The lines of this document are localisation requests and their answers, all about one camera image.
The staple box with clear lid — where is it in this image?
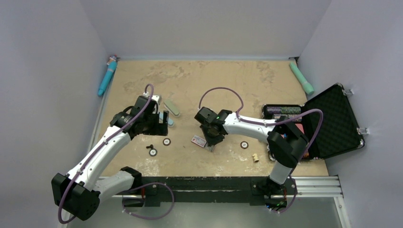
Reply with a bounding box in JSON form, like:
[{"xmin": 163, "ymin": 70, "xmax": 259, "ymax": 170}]
[{"xmin": 191, "ymin": 135, "xmax": 215, "ymax": 152}]

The green stapler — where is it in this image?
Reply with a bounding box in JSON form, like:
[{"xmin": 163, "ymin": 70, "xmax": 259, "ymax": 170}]
[{"xmin": 163, "ymin": 100, "xmax": 180, "ymax": 118}]

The blue stapler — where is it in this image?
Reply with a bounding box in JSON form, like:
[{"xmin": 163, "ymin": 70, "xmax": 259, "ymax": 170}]
[{"xmin": 159, "ymin": 112, "xmax": 174, "ymax": 128}]

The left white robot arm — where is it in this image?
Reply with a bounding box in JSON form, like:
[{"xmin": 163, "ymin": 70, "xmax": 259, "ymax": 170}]
[{"xmin": 51, "ymin": 93, "xmax": 169, "ymax": 224}]

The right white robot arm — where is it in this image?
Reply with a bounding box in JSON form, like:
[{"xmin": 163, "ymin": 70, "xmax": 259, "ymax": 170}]
[{"xmin": 194, "ymin": 107, "xmax": 308, "ymax": 193}]

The poker chip upper left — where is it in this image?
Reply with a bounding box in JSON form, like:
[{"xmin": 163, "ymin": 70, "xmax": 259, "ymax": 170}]
[{"xmin": 163, "ymin": 138, "xmax": 171, "ymax": 146}]

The poker chip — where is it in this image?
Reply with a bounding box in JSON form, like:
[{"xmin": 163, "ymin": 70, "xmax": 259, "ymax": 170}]
[
  {"xmin": 240, "ymin": 141, "xmax": 249, "ymax": 149},
  {"xmin": 163, "ymin": 138, "xmax": 171, "ymax": 146},
  {"xmin": 149, "ymin": 149, "xmax": 158, "ymax": 157}
]

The poker chip lower left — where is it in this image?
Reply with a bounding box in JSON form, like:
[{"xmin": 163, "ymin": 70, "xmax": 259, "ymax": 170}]
[{"xmin": 149, "ymin": 149, "xmax": 158, "ymax": 157}]

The poker chip right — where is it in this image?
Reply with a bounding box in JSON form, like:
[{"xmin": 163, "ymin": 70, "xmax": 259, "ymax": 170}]
[{"xmin": 240, "ymin": 141, "xmax": 249, "ymax": 149}]

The cream chess piece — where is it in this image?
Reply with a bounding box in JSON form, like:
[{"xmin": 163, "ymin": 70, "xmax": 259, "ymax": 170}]
[{"xmin": 252, "ymin": 153, "xmax": 259, "ymax": 163}]

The blue marker pen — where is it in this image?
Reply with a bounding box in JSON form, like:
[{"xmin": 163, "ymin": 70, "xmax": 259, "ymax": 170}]
[{"xmin": 97, "ymin": 55, "xmax": 118, "ymax": 97}]

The teal marker pen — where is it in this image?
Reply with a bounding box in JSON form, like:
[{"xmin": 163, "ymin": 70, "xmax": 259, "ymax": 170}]
[{"xmin": 289, "ymin": 62, "xmax": 315, "ymax": 95}]

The black poker chip case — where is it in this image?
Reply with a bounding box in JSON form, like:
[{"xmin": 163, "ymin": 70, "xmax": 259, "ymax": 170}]
[{"xmin": 261, "ymin": 83, "xmax": 365, "ymax": 162}]

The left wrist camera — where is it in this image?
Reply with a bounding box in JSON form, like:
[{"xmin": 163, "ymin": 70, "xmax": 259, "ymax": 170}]
[{"xmin": 143, "ymin": 92, "xmax": 162, "ymax": 105}]

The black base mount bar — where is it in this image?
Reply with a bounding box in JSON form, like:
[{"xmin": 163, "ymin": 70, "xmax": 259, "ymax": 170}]
[{"xmin": 122, "ymin": 176, "xmax": 297, "ymax": 209}]

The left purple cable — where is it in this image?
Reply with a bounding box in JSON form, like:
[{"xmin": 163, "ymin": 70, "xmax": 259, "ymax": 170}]
[{"xmin": 58, "ymin": 83, "xmax": 175, "ymax": 225}]

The purple cable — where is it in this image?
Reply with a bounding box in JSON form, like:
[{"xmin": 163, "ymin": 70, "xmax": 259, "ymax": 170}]
[
  {"xmin": 58, "ymin": 83, "xmax": 175, "ymax": 225},
  {"xmin": 198, "ymin": 87, "xmax": 324, "ymax": 215}
]

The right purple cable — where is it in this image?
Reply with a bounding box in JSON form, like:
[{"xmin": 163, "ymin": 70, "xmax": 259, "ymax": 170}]
[{"xmin": 198, "ymin": 87, "xmax": 324, "ymax": 215}]

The aluminium rail frame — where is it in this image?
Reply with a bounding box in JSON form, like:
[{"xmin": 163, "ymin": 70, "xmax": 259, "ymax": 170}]
[{"xmin": 115, "ymin": 176, "xmax": 351, "ymax": 228}]

